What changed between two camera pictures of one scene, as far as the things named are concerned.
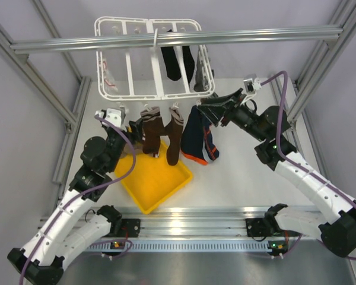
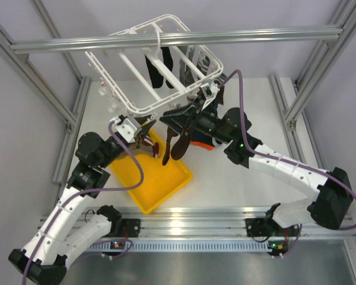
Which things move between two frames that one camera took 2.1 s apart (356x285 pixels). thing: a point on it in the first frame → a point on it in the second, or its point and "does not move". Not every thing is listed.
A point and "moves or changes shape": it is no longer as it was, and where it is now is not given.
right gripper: (216, 113) → (180, 119)
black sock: (189, 62) → (168, 61)
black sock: (172, 67) → (156, 78)
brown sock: (175, 123) moves or changes shape
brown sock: (153, 129) → (170, 133)
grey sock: (202, 83) → (186, 76)
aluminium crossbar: (272, 35) does not move
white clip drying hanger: (150, 72) moves or changes shape
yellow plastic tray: (153, 179) does not move
